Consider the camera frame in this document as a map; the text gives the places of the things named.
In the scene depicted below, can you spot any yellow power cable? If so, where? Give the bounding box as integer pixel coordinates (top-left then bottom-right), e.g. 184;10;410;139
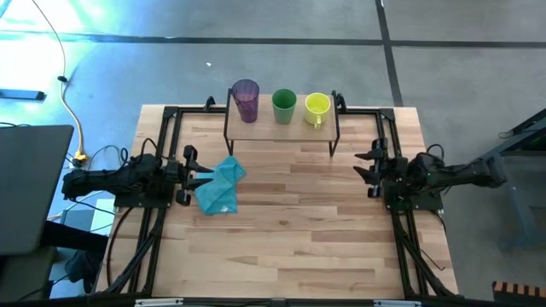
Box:
32;0;90;167

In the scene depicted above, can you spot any white metal bracket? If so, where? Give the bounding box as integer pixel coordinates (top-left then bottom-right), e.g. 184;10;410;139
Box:
373;299;422;307
134;298;184;307

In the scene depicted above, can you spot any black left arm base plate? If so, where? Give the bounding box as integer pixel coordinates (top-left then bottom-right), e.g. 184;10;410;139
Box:
113;187;171;209

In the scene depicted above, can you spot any dark grey flat panel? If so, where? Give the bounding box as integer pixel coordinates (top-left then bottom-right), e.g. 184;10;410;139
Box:
0;125;74;257

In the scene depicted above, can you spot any black aluminium table frame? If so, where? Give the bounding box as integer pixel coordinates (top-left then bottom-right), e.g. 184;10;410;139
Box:
102;104;457;299

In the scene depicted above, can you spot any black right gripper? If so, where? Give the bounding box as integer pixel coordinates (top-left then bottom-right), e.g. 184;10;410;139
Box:
352;136;410;200

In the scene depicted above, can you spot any black fabric bundle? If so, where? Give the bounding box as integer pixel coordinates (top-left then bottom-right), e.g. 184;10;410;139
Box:
63;249;103;285

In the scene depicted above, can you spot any purple faceted plastic tumbler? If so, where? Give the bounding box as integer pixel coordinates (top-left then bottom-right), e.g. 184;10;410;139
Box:
231;78;261;125

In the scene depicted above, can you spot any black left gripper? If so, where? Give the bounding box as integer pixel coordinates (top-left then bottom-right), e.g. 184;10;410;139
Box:
166;144;215;207

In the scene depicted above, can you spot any dark metal side table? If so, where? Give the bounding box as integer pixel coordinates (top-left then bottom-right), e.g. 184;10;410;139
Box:
470;108;546;251

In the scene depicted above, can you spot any black flat bar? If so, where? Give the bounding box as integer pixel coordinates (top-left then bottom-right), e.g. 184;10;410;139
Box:
0;89;47;102

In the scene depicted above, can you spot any yellow plastic mug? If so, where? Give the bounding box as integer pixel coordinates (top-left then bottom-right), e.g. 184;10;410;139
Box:
304;92;332;130

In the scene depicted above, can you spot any orange black striped object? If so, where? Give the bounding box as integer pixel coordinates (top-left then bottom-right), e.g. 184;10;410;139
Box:
492;280;546;304

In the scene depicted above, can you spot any teal cloth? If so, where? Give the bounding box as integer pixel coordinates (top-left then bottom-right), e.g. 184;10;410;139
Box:
194;155;247;216

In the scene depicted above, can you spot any green plastic cup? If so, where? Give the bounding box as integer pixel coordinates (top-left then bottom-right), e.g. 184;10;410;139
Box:
271;88;298;126

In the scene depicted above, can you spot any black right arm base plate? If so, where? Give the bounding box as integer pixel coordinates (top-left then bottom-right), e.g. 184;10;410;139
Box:
382;177;444;212

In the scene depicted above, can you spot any wooden shelf with black legs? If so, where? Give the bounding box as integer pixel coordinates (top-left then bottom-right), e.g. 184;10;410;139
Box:
223;88;341;158

